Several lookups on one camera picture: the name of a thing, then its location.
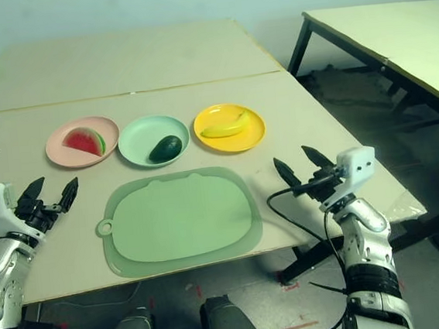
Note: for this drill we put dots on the grey robot right knee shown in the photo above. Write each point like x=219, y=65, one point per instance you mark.
x=227, y=327

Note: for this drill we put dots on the black-legged side table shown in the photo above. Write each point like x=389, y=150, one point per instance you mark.
x=385, y=28

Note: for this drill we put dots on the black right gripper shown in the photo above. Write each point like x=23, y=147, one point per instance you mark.
x=323, y=189

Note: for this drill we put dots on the pink plate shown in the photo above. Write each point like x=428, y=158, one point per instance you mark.
x=59, y=152

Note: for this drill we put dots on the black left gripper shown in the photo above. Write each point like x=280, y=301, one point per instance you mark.
x=37, y=215

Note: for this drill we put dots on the red watermelon slice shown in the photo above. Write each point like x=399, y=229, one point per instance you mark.
x=83, y=140

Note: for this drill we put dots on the green cutting board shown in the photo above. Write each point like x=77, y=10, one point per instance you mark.
x=178, y=223

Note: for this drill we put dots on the yellow banana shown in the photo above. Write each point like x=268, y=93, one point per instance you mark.
x=224, y=130

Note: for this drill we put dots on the clear plastic sheet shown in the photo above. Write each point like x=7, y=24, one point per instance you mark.
x=406, y=208

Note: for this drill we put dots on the dark green avocado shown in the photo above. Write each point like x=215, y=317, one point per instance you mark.
x=165, y=148

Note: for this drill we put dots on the yellow plate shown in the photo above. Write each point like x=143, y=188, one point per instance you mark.
x=236, y=141

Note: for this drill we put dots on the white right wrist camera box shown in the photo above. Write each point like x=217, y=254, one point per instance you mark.
x=355, y=163

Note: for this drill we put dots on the mint green plate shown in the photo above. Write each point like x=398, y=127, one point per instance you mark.
x=139, y=137

